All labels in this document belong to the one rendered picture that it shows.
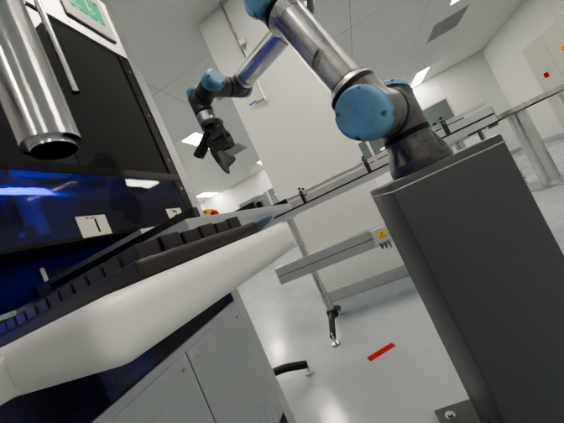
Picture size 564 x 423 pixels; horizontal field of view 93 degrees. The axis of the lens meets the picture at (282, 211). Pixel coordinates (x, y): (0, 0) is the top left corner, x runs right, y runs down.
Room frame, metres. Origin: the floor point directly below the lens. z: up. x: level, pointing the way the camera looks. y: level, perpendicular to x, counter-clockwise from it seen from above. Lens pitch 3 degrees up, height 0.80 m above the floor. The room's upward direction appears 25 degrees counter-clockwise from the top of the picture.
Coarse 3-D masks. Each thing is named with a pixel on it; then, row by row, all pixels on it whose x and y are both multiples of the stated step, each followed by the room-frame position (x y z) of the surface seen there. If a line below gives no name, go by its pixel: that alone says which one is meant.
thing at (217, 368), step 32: (224, 320) 1.07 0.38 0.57; (192, 352) 0.86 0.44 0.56; (224, 352) 0.99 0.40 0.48; (256, 352) 1.17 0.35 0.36; (160, 384) 0.72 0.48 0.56; (192, 384) 0.82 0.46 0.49; (224, 384) 0.93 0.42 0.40; (256, 384) 1.09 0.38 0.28; (128, 416) 0.63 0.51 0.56; (160, 416) 0.69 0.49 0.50; (192, 416) 0.77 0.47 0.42; (224, 416) 0.88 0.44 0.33; (256, 416) 1.01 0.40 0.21
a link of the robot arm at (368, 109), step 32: (256, 0) 0.64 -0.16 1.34; (288, 0) 0.62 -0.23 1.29; (288, 32) 0.64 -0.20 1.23; (320, 32) 0.61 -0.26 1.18; (320, 64) 0.61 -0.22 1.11; (352, 64) 0.59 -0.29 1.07; (352, 96) 0.56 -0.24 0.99; (384, 96) 0.54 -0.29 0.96; (352, 128) 0.58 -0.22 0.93; (384, 128) 0.57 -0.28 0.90
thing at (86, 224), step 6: (90, 216) 0.72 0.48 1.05; (96, 216) 0.74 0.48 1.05; (102, 216) 0.76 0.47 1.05; (78, 222) 0.69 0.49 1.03; (84, 222) 0.70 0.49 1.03; (90, 222) 0.71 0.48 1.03; (102, 222) 0.75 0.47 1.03; (84, 228) 0.69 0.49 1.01; (90, 228) 0.71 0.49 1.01; (96, 228) 0.72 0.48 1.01; (102, 228) 0.74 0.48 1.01; (108, 228) 0.76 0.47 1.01; (84, 234) 0.69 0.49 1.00; (90, 234) 0.70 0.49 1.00; (96, 234) 0.72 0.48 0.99; (102, 234) 0.74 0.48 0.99
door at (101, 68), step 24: (48, 48) 0.82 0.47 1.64; (72, 48) 0.91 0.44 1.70; (96, 48) 1.03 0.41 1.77; (72, 72) 0.87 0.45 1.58; (96, 72) 0.97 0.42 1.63; (120, 72) 1.11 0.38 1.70; (72, 96) 0.84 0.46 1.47; (96, 96) 0.93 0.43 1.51; (120, 96) 1.05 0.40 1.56; (96, 120) 0.88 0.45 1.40; (120, 120) 0.99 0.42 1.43; (144, 120) 1.13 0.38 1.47; (96, 144) 0.85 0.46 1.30; (120, 144) 0.94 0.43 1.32; (144, 144) 1.06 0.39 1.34; (120, 168) 0.90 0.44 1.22; (144, 168) 1.01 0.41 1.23
